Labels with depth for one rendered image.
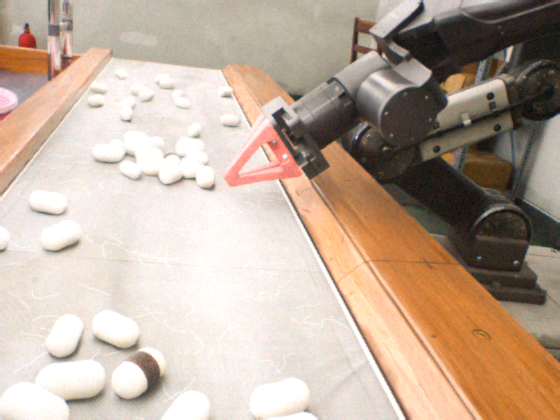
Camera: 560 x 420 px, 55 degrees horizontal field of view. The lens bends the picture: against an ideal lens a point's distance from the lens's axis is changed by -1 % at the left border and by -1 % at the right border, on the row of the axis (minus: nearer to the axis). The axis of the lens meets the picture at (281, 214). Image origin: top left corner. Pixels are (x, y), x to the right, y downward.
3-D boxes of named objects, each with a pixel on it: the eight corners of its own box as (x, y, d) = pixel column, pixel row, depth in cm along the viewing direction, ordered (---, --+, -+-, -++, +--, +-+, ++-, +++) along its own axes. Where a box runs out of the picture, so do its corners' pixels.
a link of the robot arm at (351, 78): (393, 82, 61) (372, 39, 58) (422, 101, 55) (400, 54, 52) (341, 117, 61) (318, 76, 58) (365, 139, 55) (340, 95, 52)
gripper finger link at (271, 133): (209, 164, 55) (286, 111, 54) (205, 144, 61) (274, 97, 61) (246, 213, 58) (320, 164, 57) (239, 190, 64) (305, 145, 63)
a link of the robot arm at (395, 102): (448, 57, 60) (410, -7, 55) (510, 87, 50) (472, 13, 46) (363, 128, 61) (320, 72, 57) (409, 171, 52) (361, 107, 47)
